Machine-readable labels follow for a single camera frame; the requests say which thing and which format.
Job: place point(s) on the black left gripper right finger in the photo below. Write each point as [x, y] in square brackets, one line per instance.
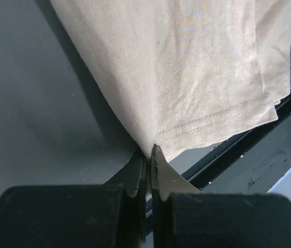
[164, 181]

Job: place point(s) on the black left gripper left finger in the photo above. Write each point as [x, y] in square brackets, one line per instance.
[132, 217]

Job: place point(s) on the beige t shirt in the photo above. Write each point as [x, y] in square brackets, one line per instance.
[184, 74]

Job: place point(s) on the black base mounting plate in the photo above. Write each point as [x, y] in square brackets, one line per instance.
[232, 179]

